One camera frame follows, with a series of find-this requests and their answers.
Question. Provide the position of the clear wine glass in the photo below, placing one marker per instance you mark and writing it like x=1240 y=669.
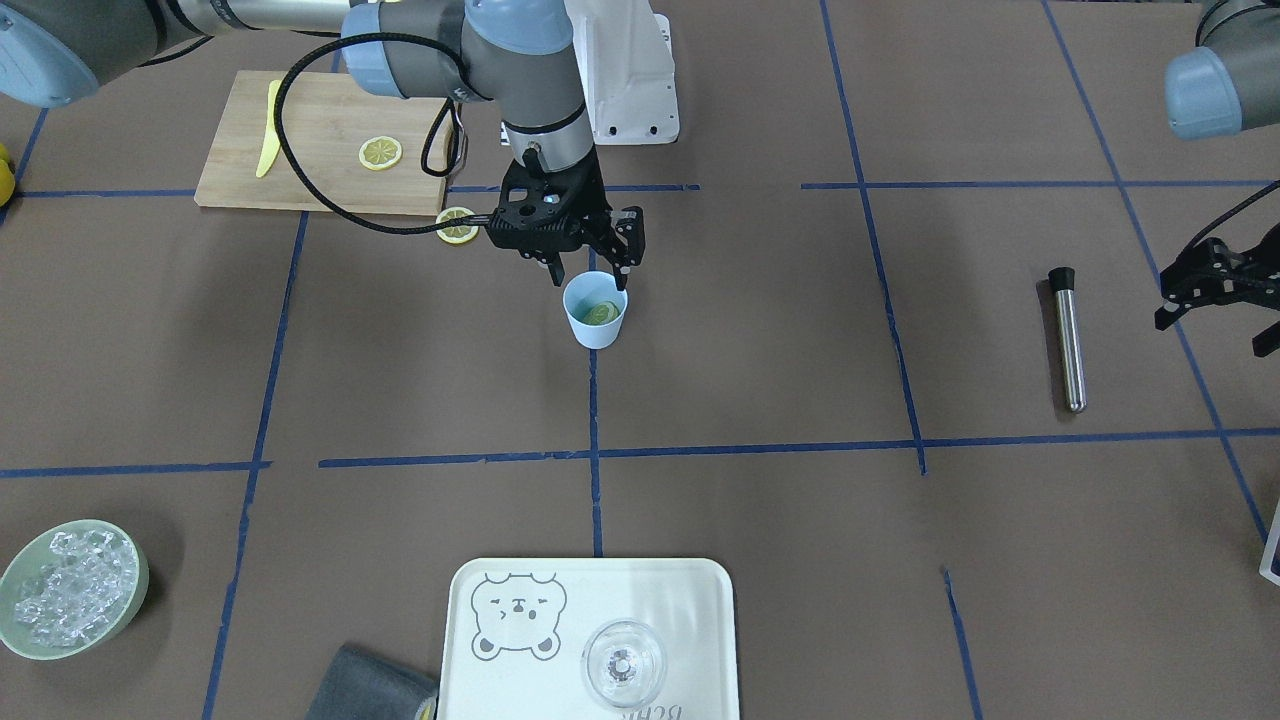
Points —
x=624 y=665

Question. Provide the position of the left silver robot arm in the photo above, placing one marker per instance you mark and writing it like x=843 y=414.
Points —
x=1227 y=84

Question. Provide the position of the light blue plastic cup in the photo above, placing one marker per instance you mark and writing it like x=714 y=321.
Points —
x=584 y=291

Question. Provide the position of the green bowl with ice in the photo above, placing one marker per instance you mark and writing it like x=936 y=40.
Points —
x=72 y=589

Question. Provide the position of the yellow plastic knife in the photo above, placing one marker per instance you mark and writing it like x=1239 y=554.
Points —
x=270 y=145

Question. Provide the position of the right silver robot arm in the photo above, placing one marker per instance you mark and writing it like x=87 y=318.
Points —
x=517 y=54

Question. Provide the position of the grey folded cloth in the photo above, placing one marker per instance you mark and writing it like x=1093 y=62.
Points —
x=362 y=685

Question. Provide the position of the cream serving tray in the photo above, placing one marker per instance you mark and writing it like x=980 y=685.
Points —
x=516 y=630

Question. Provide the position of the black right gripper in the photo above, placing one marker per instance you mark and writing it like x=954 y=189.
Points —
x=596 y=203

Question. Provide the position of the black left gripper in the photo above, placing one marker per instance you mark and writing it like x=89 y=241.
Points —
x=1262 y=276

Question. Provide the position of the steel muddler with black cap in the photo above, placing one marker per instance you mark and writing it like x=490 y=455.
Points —
x=1062 y=288

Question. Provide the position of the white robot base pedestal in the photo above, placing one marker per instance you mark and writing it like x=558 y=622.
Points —
x=627 y=71

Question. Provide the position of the bamboo cutting board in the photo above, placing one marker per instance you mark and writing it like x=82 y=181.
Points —
x=327 y=117

